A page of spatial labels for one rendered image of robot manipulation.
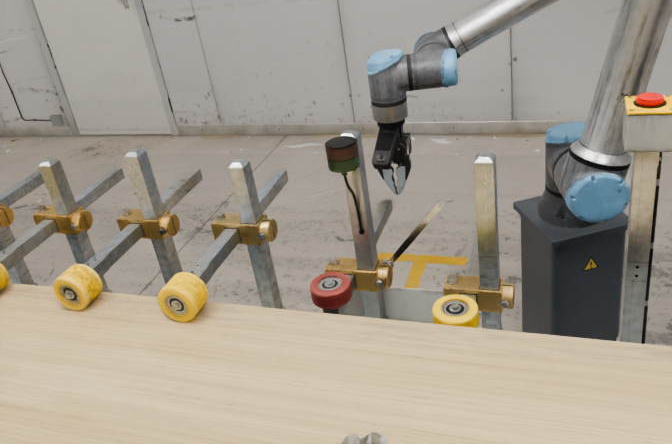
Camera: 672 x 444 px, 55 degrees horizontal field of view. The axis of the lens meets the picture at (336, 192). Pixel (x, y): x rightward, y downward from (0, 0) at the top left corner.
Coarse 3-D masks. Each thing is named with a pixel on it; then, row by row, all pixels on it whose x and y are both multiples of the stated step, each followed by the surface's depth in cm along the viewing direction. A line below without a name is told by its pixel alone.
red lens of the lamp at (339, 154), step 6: (354, 144) 116; (330, 150) 116; (336, 150) 116; (342, 150) 115; (348, 150) 116; (354, 150) 117; (330, 156) 117; (336, 156) 116; (342, 156) 116; (348, 156) 116; (354, 156) 117
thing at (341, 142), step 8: (344, 136) 120; (328, 144) 118; (336, 144) 117; (344, 144) 117; (352, 144) 116; (344, 160) 116; (344, 176) 120; (352, 192) 124; (360, 224) 128; (360, 232) 129
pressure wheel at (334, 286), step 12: (324, 276) 128; (336, 276) 127; (312, 288) 125; (324, 288) 125; (336, 288) 124; (348, 288) 124; (312, 300) 126; (324, 300) 123; (336, 300) 123; (348, 300) 125
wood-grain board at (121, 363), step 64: (0, 320) 132; (64, 320) 129; (128, 320) 125; (192, 320) 123; (256, 320) 120; (320, 320) 117; (384, 320) 114; (0, 384) 114; (64, 384) 112; (128, 384) 109; (192, 384) 107; (256, 384) 105; (320, 384) 103; (384, 384) 101; (448, 384) 99; (512, 384) 97; (576, 384) 95; (640, 384) 93
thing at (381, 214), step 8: (384, 200) 162; (376, 208) 159; (384, 208) 158; (376, 216) 155; (384, 216) 156; (376, 224) 152; (384, 224) 156; (376, 232) 150; (376, 240) 150; (352, 256) 141; (352, 280) 134; (352, 288) 134; (328, 312) 127; (336, 312) 126
